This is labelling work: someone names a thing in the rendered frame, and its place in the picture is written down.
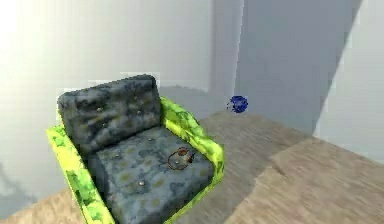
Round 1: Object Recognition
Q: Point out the blue ball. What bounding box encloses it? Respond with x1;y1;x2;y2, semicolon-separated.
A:
226;95;249;114

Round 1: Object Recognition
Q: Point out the green armchair with grey cushions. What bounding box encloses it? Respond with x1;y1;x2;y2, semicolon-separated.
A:
45;74;225;224

